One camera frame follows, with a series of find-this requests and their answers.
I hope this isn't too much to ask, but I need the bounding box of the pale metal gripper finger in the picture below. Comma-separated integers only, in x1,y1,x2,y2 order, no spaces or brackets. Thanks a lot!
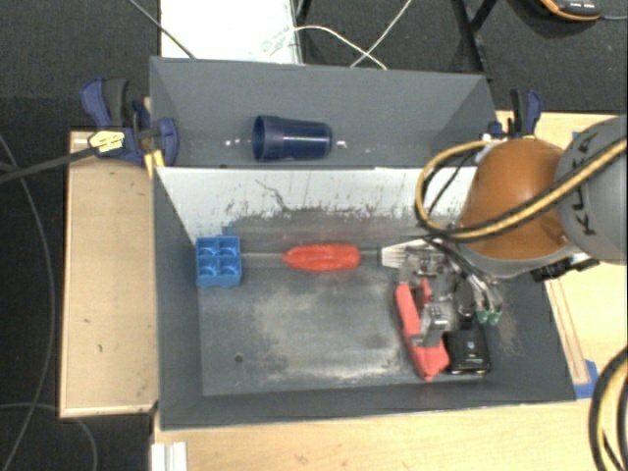
423,304,451,350

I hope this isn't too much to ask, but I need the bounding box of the red flat block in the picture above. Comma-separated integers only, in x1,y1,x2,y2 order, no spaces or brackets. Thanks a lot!
392,278,451,382

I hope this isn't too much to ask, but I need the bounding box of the small black box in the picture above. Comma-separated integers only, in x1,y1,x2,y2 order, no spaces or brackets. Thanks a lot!
444,322,494,377

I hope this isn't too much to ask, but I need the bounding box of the red toy pepper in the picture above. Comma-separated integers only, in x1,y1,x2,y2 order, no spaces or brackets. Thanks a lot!
281,243,363,275

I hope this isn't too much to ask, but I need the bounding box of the grey metal bin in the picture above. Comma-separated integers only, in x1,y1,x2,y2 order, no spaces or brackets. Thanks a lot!
148,56,578,432

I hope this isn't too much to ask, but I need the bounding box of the dark blue plastic cup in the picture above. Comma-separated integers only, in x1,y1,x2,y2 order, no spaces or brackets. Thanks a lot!
251,114,334,163

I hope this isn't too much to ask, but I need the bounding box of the blue toy building brick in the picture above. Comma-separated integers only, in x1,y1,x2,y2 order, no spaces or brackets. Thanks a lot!
194,235,245,290

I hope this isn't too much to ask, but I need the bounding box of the pale wood board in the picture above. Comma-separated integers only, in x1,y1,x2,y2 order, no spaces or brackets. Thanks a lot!
59,130,159,419

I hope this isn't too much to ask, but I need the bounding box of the black cylinder on white bracket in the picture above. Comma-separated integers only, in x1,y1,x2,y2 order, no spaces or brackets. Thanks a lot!
530,254,601,284

